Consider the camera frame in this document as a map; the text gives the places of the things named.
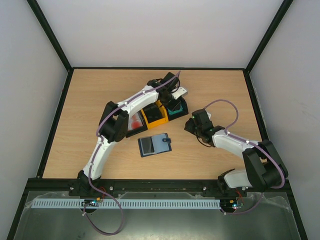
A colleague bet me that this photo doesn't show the dark blue card holder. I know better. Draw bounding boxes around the dark blue card holder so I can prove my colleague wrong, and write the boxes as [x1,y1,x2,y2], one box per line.
[137,133,172,158]

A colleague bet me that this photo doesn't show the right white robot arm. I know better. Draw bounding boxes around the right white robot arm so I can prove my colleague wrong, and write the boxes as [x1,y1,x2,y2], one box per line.
[184,108,289,196]

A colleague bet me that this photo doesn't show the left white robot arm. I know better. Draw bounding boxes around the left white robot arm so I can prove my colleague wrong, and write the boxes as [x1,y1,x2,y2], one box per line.
[82,72,183,181]

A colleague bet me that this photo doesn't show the teal card stack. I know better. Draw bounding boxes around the teal card stack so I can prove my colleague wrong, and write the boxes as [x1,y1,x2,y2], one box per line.
[167,103,181,115]

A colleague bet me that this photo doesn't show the black card stack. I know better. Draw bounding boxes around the black card stack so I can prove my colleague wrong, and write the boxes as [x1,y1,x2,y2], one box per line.
[143,104,163,123]

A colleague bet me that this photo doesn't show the red white card stack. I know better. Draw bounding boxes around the red white card stack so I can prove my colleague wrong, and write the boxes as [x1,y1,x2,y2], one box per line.
[128,112,144,131]

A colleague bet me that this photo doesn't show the black bin right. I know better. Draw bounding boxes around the black bin right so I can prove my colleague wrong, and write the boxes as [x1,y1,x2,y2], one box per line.
[165,96,189,122]

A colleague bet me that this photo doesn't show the black bin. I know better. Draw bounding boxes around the black bin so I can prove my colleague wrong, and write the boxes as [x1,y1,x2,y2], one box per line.
[165,96,189,122]
[126,111,148,138]

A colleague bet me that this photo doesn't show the yellow bin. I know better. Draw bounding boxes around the yellow bin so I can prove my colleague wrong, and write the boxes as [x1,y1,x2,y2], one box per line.
[141,100,169,130]

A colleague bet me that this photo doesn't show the black bin left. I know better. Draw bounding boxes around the black bin left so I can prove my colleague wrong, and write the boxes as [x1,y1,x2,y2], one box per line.
[126,111,148,138]

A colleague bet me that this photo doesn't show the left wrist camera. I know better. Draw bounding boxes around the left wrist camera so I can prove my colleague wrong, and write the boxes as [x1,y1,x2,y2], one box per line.
[171,86,188,100]

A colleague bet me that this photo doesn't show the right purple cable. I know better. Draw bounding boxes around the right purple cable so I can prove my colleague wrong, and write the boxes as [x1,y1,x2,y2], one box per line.
[203,99,287,216]

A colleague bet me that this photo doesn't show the purple cable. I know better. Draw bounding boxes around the purple cable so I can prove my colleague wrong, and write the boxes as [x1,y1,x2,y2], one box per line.
[88,70,125,237]
[203,99,287,216]

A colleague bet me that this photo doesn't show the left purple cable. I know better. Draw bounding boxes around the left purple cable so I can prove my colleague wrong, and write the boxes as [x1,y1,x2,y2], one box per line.
[88,70,125,237]

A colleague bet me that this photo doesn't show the black mounting rail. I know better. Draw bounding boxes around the black mounting rail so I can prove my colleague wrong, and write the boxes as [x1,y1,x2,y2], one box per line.
[68,178,248,197]

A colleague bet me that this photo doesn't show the black enclosure frame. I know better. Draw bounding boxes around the black enclosure frame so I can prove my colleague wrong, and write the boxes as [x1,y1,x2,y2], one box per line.
[7,0,308,240]

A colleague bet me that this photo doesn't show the grey slotted cable duct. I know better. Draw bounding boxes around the grey slotted cable duct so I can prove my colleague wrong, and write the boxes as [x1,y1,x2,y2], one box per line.
[31,198,221,210]

